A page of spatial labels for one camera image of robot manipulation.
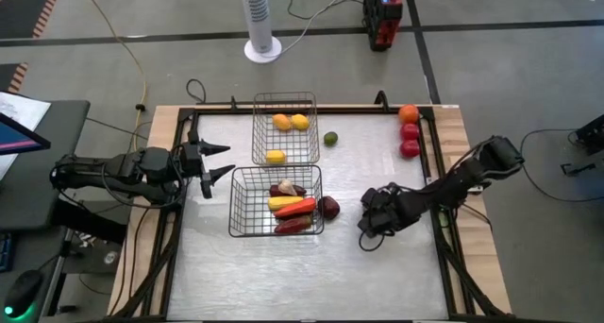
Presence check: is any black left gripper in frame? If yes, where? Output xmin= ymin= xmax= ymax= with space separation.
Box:
xmin=178 ymin=128 xmax=237 ymax=200

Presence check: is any dark maroon chili pepper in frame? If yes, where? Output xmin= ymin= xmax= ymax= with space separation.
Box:
xmin=269 ymin=183 xmax=308 ymax=198

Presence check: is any white garlic bulb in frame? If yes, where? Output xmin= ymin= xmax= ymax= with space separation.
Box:
xmin=277 ymin=178 xmax=298 ymax=197

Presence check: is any orange-yellow mango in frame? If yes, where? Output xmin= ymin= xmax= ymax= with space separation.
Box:
xmin=272 ymin=112 xmax=293 ymax=132

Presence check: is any yellow corn banana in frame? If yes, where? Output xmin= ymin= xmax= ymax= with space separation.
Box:
xmin=267 ymin=195 xmax=306 ymax=212

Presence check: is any orange-red carrot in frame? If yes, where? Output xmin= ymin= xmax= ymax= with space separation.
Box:
xmin=273 ymin=197 xmax=317 ymax=220

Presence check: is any tall wire basket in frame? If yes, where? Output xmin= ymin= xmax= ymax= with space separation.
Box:
xmin=251 ymin=92 xmax=321 ymax=167

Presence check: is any red chili pepper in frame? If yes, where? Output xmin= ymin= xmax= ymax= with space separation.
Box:
xmin=273 ymin=214 xmax=314 ymax=235

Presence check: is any orange fruit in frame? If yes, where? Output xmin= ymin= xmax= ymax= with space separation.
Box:
xmin=398 ymin=104 xmax=421 ymax=126

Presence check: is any dark red onion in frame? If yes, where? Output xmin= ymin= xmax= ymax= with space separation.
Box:
xmin=318 ymin=195 xmax=342 ymax=221

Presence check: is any red tomato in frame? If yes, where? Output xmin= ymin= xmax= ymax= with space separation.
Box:
xmin=399 ymin=139 xmax=422 ymax=159
xmin=399 ymin=122 xmax=422 ymax=142

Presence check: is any white tower fan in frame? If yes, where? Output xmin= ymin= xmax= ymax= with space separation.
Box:
xmin=238 ymin=0 xmax=283 ymax=64

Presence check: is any black case with stickers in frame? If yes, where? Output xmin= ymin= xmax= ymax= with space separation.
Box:
xmin=60 ymin=228 xmax=125 ymax=276

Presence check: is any black desk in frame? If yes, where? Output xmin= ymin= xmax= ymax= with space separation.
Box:
xmin=0 ymin=99 xmax=133 ymax=315

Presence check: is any white paper sheet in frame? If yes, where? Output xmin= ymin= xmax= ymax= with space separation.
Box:
xmin=0 ymin=91 xmax=52 ymax=180

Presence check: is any computer monitor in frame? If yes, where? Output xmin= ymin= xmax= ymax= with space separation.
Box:
xmin=0 ymin=112 xmax=52 ymax=157

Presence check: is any red and black toolbox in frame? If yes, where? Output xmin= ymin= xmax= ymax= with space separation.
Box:
xmin=361 ymin=0 xmax=405 ymax=53

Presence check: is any small black floor stand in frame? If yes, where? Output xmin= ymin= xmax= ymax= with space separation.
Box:
xmin=560 ymin=161 xmax=597 ymax=177

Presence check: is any small black striped-edge floor mat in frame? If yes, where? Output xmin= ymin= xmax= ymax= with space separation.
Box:
xmin=0 ymin=62 xmax=29 ymax=94

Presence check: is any black keyboard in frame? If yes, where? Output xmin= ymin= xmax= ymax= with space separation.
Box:
xmin=0 ymin=232 xmax=14 ymax=273

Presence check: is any black box device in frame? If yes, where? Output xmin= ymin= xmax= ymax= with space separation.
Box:
xmin=574 ymin=113 xmax=604 ymax=157

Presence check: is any black computer mouse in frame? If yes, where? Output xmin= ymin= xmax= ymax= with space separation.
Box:
xmin=3 ymin=269 xmax=44 ymax=319

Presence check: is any large black striped-edge floor mat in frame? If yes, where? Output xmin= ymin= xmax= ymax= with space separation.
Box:
xmin=0 ymin=0 xmax=64 ymax=40

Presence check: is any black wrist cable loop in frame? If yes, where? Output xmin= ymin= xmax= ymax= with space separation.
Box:
xmin=358 ymin=228 xmax=384 ymax=252

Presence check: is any wide wire basket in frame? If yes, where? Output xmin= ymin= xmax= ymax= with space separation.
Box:
xmin=228 ymin=163 xmax=326 ymax=238

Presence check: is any black looped cable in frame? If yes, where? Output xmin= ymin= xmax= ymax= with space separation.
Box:
xmin=185 ymin=78 xmax=208 ymax=105

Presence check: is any yellow floor cable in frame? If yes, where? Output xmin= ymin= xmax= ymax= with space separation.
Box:
xmin=75 ymin=0 xmax=148 ymax=167

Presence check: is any thin black cable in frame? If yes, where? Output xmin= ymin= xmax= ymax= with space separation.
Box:
xmin=84 ymin=116 xmax=151 ymax=141

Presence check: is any black table frame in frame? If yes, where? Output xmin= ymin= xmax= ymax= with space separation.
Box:
xmin=108 ymin=103 xmax=515 ymax=323

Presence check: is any white floor cable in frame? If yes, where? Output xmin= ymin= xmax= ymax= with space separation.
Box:
xmin=266 ymin=0 xmax=342 ymax=60

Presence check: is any long black floor cable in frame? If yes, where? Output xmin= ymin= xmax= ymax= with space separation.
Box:
xmin=518 ymin=127 xmax=604 ymax=205

